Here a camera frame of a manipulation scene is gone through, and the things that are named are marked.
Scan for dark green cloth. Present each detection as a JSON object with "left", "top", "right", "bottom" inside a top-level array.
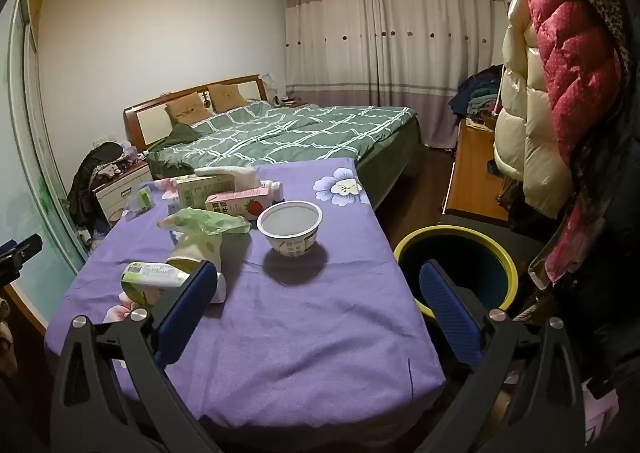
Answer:
[{"left": 167, "top": 123, "right": 201, "bottom": 144}]

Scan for brown pillow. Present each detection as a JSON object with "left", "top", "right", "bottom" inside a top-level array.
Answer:
[
  {"left": 165, "top": 93, "right": 203, "bottom": 126},
  {"left": 207, "top": 83, "right": 248, "bottom": 112}
]

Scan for green white bottle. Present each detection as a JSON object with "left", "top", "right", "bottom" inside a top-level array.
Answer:
[{"left": 120, "top": 261, "right": 193, "bottom": 309}]

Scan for low wooden cabinet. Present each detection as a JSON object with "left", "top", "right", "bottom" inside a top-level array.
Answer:
[{"left": 442, "top": 118, "right": 511, "bottom": 224}]

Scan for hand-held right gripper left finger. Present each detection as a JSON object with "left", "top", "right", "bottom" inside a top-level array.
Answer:
[{"left": 50, "top": 260, "right": 221, "bottom": 453}]

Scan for black hanging coat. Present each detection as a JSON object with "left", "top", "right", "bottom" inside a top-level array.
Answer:
[{"left": 500, "top": 133, "right": 640, "bottom": 399}]

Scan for white nightstand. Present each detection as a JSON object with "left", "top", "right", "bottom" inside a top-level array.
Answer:
[{"left": 91, "top": 163, "right": 153, "bottom": 229}]

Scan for clear container with green lid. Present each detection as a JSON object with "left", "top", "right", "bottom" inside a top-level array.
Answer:
[{"left": 122, "top": 185, "right": 157, "bottom": 221}]

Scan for pile of dark clothes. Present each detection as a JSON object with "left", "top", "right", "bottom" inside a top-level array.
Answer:
[{"left": 448, "top": 64, "right": 506, "bottom": 126}]

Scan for black jacket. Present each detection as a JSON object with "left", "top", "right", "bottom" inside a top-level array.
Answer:
[{"left": 67, "top": 142, "right": 123, "bottom": 234}]

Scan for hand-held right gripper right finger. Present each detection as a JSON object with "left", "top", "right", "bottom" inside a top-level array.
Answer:
[{"left": 419, "top": 260, "right": 586, "bottom": 453}]

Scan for white paper towel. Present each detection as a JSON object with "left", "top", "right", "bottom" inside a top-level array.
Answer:
[{"left": 194, "top": 165, "right": 261, "bottom": 188}]

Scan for cream down jacket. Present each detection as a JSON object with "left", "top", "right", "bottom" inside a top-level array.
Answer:
[{"left": 492, "top": 0, "right": 576, "bottom": 218}]

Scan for pink and white curtain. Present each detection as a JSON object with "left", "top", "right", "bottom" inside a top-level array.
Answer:
[{"left": 282, "top": 0, "right": 506, "bottom": 148}]

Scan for yellow-rimmed trash bin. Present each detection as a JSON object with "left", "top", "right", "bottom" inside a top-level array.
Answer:
[{"left": 393, "top": 225, "right": 518, "bottom": 321}]

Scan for glass sliding wardrobe door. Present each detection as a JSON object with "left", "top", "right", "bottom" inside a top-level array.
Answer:
[{"left": 0, "top": 0, "right": 93, "bottom": 319}]

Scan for green plaid duvet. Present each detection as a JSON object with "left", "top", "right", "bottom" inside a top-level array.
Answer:
[{"left": 147, "top": 102, "right": 418, "bottom": 174}]

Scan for pile of small clothes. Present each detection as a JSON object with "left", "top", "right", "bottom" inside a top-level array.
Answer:
[{"left": 100, "top": 155, "right": 146, "bottom": 178}]

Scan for pink milk carton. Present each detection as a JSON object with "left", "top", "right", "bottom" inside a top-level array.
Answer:
[{"left": 205, "top": 185, "right": 271, "bottom": 221}]

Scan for green plastic bag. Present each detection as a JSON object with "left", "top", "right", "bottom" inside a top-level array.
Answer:
[{"left": 157, "top": 207, "right": 251, "bottom": 238}]

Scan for purple floral tablecloth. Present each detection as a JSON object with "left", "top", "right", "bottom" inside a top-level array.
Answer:
[{"left": 44, "top": 157, "right": 446, "bottom": 453}]

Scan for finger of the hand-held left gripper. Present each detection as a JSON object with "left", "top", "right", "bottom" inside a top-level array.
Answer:
[{"left": 0, "top": 234, "right": 43, "bottom": 286}]

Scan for beige carton box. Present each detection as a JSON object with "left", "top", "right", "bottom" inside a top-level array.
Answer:
[{"left": 176, "top": 174, "right": 236, "bottom": 208}]

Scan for wooden bed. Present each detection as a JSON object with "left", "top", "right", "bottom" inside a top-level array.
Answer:
[{"left": 123, "top": 74, "right": 426, "bottom": 211}]

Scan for white paper bowl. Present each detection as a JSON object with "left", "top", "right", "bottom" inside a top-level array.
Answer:
[{"left": 256, "top": 201, "right": 323, "bottom": 258}]

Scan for hanging puffer jackets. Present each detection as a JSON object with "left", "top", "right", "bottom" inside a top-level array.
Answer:
[{"left": 520, "top": 0, "right": 626, "bottom": 174}]

